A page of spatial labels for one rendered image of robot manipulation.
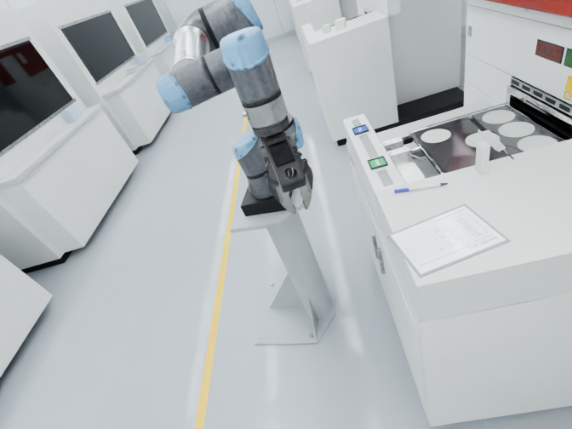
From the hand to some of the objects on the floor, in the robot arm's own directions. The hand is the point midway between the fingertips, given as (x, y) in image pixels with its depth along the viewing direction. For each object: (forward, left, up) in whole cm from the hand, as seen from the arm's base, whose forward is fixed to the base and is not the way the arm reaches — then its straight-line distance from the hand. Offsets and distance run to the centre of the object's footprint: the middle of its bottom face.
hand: (300, 208), depth 71 cm
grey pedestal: (-38, +56, -112) cm, 130 cm away
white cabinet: (+40, +38, -117) cm, 130 cm away
